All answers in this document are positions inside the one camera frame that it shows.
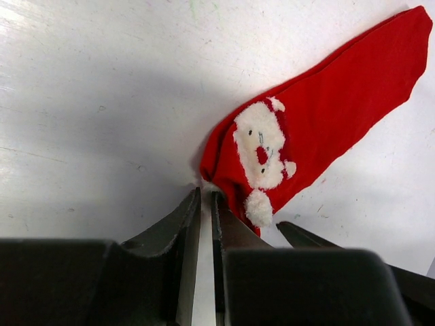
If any red Santa sock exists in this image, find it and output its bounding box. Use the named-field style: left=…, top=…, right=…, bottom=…
left=199, top=6, right=433, bottom=234

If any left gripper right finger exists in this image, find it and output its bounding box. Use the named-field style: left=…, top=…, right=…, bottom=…
left=210, top=192, right=272, bottom=325

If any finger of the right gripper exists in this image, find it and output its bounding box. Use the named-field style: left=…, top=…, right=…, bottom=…
left=277, top=221, right=434, bottom=316

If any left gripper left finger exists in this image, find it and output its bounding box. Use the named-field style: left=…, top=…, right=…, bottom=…
left=91, top=188, right=201, bottom=325

